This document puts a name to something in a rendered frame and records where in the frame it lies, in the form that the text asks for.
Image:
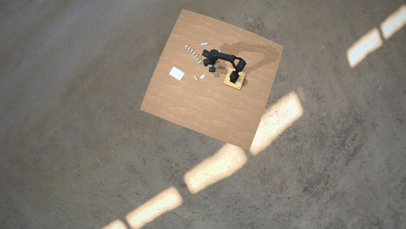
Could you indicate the white flat rectangular tile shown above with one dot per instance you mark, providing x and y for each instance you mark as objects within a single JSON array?
[{"x": 177, "y": 73}]

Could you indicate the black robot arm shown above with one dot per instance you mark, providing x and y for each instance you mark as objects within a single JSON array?
[{"x": 214, "y": 55}]

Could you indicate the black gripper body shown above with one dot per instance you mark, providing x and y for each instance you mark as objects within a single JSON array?
[{"x": 212, "y": 69}]

